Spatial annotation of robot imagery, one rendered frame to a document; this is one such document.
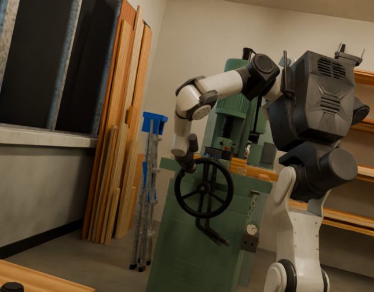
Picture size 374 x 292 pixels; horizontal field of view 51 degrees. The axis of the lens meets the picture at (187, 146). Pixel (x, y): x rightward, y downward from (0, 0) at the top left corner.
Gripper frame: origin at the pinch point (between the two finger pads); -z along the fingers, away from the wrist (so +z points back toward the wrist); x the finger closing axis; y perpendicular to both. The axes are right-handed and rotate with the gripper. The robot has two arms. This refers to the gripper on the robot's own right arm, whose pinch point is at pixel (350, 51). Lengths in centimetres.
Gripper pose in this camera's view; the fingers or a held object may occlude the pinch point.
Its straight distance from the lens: 211.2
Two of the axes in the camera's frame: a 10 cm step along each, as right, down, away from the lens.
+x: -8.8, -3.6, 3.1
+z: -4.2, 8.9, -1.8
